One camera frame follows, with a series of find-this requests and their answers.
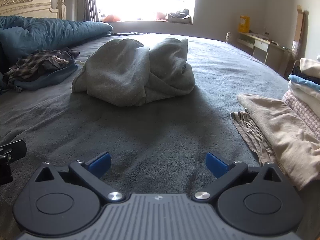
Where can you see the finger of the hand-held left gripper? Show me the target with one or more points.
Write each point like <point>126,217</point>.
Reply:
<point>17,150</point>

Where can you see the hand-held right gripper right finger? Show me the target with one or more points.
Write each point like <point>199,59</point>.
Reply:
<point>216,165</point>

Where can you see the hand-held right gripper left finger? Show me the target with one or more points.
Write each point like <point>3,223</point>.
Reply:
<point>100,165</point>

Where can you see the grey sweatshirt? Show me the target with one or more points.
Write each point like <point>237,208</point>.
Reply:
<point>125,72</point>

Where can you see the windowsill box with clothes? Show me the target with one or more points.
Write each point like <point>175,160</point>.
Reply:
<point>178,17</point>

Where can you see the beige striped cloth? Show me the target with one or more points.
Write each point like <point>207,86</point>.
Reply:
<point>246,130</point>

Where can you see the grey bed sheet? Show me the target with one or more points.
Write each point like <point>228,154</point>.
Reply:
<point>162,130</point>

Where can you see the beige folded garment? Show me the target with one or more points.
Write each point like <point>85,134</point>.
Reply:
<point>280,130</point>

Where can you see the dark blue garment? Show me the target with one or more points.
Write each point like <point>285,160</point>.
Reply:
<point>50,78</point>

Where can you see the dark plaid shirt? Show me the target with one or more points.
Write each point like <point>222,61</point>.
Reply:
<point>42,62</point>

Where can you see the pink checked folded garment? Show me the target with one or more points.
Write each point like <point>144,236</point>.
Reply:
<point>303,110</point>

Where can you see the white folded garment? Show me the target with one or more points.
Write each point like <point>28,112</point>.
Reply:
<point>303,92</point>

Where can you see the light blue folded garment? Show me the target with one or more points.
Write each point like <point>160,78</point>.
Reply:
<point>303,81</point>

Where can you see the teal duvet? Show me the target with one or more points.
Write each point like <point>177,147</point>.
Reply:
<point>50,32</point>

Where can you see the pale wooden desk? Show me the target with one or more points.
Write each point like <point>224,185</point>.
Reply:
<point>260,46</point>

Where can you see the pale round object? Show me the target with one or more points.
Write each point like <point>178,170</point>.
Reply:
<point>229,37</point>

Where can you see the cream folded garment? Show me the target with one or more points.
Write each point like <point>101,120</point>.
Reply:
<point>310,67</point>

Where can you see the yellow box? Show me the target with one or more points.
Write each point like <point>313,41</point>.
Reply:
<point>244,23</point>

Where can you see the orange soft item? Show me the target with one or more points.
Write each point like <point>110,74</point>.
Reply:
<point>111,18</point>

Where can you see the cream carved headboard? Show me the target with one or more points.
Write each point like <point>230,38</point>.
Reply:
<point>25,2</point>

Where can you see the small orange pot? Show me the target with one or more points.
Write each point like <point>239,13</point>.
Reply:
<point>160,16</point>

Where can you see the tall cardboard piece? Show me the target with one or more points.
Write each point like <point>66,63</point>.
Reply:
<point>299,25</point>

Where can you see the grey curtain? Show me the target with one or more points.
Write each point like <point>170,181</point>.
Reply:
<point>87,0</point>

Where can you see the bright window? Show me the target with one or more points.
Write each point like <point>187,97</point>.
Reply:
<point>145,0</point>

